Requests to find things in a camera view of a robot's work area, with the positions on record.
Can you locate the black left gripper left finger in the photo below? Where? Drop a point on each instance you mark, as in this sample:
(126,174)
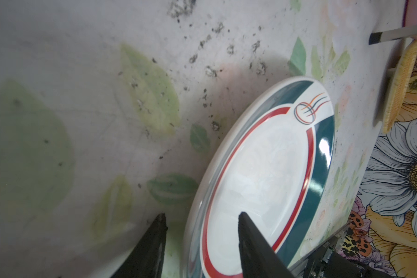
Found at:
(147,258)

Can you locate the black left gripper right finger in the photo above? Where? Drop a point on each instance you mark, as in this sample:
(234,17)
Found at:
(258,260)

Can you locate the white plate green red rim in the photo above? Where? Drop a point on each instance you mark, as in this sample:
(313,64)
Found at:
(273,164)

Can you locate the yellow woven-pattern tray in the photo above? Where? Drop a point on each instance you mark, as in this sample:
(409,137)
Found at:
(398,85)

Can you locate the chrome two-tier dish rack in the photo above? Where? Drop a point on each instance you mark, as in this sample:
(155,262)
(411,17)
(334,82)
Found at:
(391,35)

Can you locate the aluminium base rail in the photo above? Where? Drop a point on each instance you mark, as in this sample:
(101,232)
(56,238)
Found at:
(326,262)

